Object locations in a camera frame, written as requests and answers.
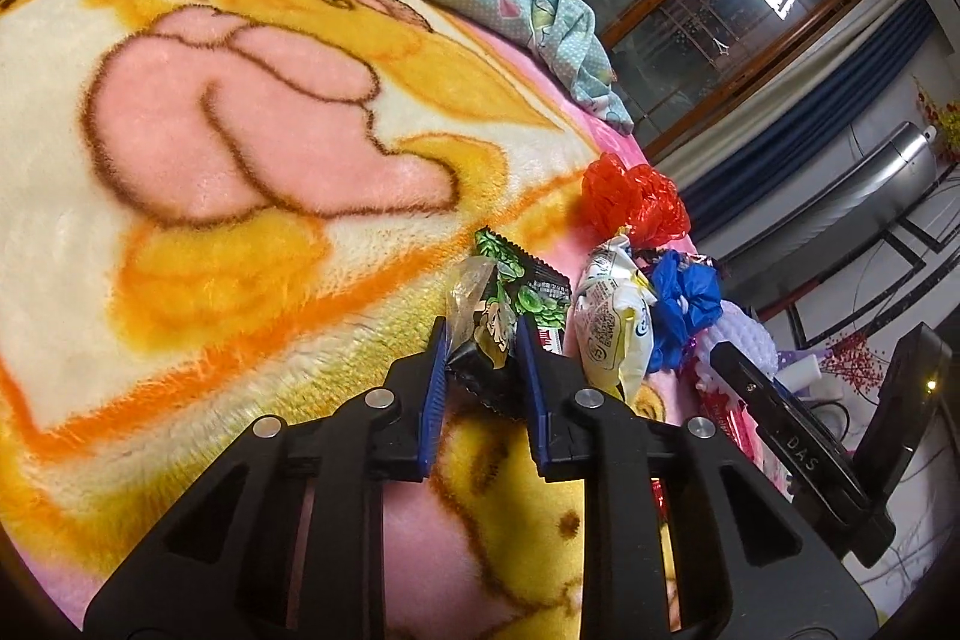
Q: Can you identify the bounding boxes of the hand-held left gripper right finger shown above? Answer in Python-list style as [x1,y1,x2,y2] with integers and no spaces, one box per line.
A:
[514,314,878,640]

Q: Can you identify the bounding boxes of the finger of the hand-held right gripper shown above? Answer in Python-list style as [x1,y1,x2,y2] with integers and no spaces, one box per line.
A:
[709,338,797,440]

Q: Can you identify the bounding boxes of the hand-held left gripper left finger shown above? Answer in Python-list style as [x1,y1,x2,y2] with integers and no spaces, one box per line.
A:
[84,316,451,640]

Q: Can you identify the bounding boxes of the green black snack wrapper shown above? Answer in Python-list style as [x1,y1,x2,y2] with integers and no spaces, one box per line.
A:
[444,226,575,420]

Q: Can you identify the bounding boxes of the red white snack packet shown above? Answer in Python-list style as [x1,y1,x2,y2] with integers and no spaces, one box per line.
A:
[696,385,758,461]

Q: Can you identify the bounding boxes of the red berry branch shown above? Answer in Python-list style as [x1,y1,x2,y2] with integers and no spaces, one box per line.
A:
[823,331,895,395]

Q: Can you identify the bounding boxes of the white yellow snack packet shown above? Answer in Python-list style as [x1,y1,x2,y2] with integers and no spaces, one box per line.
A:
[574,231,657,401]

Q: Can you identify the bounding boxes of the blue plastic bag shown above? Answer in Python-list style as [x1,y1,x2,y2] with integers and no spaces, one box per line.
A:
[646,250,725,375]

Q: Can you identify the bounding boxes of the brown purple candy wrapper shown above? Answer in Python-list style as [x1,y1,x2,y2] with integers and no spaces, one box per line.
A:
[634,246,722,275]

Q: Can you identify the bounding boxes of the red plastic bag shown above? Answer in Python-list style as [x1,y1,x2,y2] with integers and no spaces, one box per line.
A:
[581,152,692,247]

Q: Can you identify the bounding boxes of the silver tower air conditioner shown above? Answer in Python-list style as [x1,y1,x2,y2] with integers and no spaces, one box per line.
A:
[720,119,946,281]

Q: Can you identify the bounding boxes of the blue curtain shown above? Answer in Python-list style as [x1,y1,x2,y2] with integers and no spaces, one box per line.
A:
[679,0,938,236]

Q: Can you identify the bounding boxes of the yellow artificial flowers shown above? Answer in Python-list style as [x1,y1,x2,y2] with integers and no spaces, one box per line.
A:
[916,77,960,163]

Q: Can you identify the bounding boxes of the pink yellow printed blanket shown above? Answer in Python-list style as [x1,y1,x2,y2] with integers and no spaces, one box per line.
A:
[0,0,751,640]

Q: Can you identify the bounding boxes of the wooden framed glass window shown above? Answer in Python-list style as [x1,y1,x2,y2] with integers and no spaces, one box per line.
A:
[555,0,856,161]

